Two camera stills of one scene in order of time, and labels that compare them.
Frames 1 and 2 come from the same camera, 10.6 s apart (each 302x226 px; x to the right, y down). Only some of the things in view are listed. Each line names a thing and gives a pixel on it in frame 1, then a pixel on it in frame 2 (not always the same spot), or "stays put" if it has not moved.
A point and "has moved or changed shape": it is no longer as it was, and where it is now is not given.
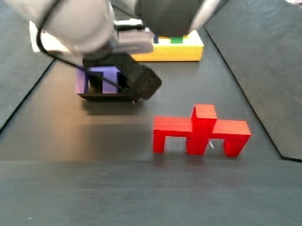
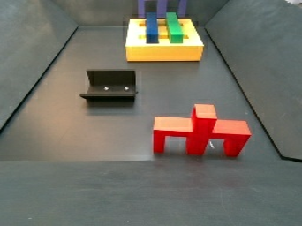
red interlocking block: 201,128 stays put
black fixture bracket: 95,92 stays put
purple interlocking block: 110,72 has moved or changed shape
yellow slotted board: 186,51 stays put
